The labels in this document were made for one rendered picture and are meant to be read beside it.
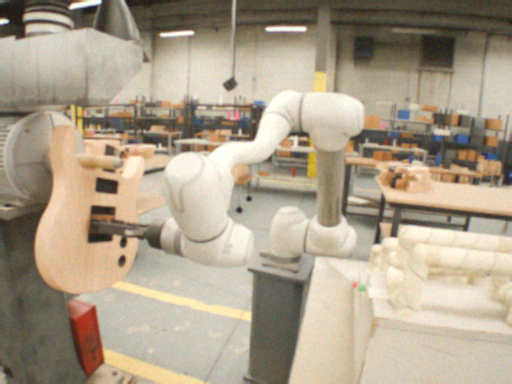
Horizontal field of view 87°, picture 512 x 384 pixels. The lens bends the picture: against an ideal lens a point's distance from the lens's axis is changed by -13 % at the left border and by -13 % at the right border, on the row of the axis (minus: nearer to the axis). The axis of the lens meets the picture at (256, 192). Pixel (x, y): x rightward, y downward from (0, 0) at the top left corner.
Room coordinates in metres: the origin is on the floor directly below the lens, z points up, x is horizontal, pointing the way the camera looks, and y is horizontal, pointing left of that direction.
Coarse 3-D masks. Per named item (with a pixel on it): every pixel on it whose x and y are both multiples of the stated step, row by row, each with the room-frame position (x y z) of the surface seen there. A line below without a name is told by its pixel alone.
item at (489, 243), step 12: (408, 228) 0.45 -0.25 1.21; (420, 228) 0.45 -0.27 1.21; (432, 228) 0.45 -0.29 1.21; (420, 240) 0.44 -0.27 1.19; (432, 240) 0.43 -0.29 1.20; (444, 240) 0.43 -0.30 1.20; (456, 240) 0.42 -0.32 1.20; (468, 240) 0.42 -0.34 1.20; (480, 240) 0.41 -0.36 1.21; (492, 240) 0.41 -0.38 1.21; (504, 240) 0.41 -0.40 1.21; (504, 252) 0.40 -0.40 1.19
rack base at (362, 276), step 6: (360, 276) 0.64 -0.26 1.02; (366, 276) 0.64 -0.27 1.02; (360, 282) 0.61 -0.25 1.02; (360, 294) 0.56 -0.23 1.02; (360, 300) 0.54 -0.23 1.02; (354, 306) 0.62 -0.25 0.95; (360, 306) 0.53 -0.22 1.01; (354, 312) 0.61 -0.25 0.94; (354, 318) 0.59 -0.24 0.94; (354, 324) 0.56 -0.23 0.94; (354, 330) 0.54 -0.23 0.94; (354, 336) 0.53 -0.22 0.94
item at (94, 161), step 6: (78, 156) 0.74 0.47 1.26; (84, 156) 0.74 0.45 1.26; (90, 156) 0.73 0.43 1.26; (96, 156) 0.73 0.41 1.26; (102, 156) 0.73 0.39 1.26; (108, 156) 0.72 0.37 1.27; (84, 162) 0.73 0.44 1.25; (90, 162) 0.73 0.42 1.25; (96, 162) 0.72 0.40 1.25; (102, 162) 0.71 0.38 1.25; (108, 162) 0.71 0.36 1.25; (108, 168) 0.72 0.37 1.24; (114, 168) 0.72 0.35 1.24
